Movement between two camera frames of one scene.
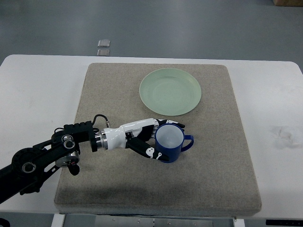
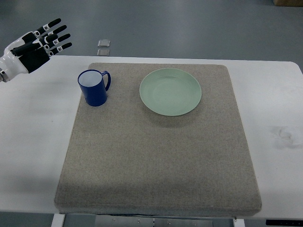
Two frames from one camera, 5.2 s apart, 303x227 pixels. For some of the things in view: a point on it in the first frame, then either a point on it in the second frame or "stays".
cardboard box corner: (288, 3) stays
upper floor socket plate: (104, 43) stays
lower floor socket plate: (103, 52) stays
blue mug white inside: (169, 137) -> (94, 84)
